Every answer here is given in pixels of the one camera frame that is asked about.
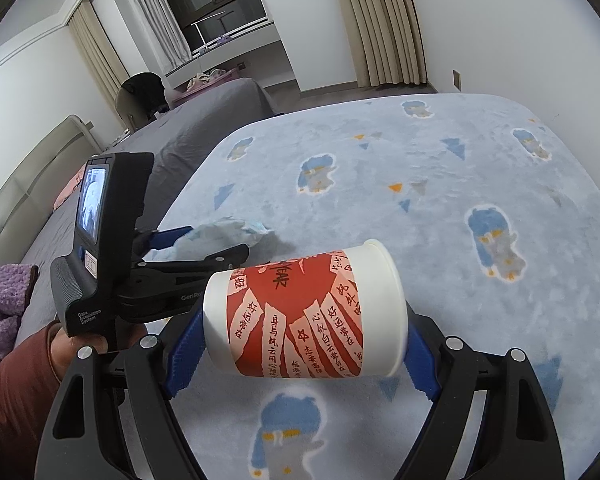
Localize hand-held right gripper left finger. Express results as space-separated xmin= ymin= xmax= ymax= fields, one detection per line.
xmin=32 ymin=307 xmax=206 ymax=480

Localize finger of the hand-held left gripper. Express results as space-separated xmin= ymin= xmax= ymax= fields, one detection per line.
xmin=132 ymin=242 xmax=251 ymax=282
xmin=136 ymin=226 xmax=196 ymax=257

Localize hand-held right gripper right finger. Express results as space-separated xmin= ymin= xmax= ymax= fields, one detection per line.
xmin=404 ymin=301 xmax=566 ymax=480

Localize grey plastic bag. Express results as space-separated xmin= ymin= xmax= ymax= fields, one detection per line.
xmin=172 ymin=216 xmax=276 ymax=261

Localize red and white paper cup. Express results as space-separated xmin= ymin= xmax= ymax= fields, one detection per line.
xmin=202 ymin=239 xmax=409 ymax=378

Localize person's left forearm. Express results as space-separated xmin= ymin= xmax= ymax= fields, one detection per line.
xmin=0 ymin=322 xmax=65 ymax=480

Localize person's left hand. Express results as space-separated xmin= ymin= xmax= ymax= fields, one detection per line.
xmin=49 ymin=325 xmax=148 ymax=380

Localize pink cloth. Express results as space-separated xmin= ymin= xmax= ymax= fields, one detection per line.
xmin=52 ymin=170 xmax=88 ymax=211

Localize grey bed sheet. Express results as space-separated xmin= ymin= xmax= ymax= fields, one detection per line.
xmin=10 ymin=77 xmax=276 ymax=351

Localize beige padded headboard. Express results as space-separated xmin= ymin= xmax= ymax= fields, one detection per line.
xmin=0 ymin=114 xmax=101 ymax=276

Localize purple fluffy blanket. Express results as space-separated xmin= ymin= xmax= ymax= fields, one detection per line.
xmin=0 ymin=264 xmax=41 ymax=386

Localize black chair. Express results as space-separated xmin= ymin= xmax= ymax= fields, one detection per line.
xmin=116 ymin=72 xmax=171 ymax=131

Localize pink items on desk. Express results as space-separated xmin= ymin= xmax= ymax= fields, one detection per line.
xmin=182 ymin=70 xmax=238 ymax=96

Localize beige pleated curtain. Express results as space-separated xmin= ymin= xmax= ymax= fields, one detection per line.
xmin=67 ymin=0 xmax=131 ymax=96
xmin=335 ymin=0 xmax=428 ymax=90

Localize white sheer curtain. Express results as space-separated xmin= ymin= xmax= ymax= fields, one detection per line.
xmin=122 ymin=0 xmax=193 ymax=68

